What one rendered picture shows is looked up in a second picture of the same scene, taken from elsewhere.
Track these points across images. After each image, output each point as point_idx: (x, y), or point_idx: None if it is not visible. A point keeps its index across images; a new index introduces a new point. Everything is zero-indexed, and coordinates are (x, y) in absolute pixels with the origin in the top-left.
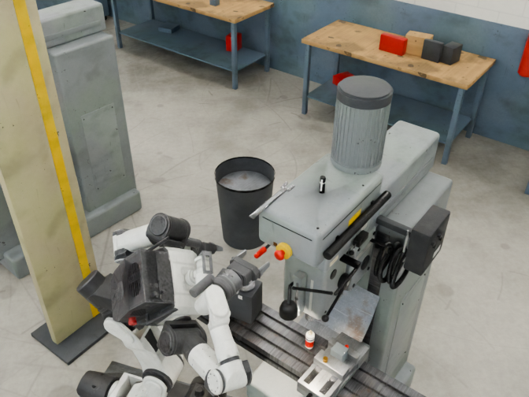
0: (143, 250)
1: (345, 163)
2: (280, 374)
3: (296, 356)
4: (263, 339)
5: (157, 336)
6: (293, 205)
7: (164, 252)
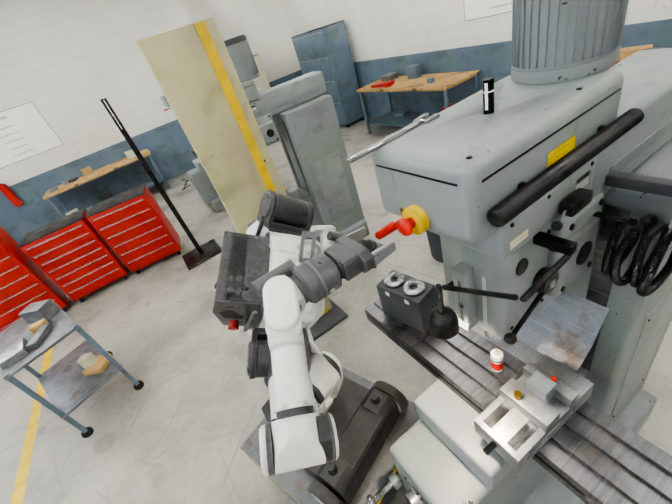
0: (229, 233)
1: (538, 64)
2: (457, 399)
3: (477, 380)
4: (437, 352)
5: None
6: (428, 137)
7: (264, 237)
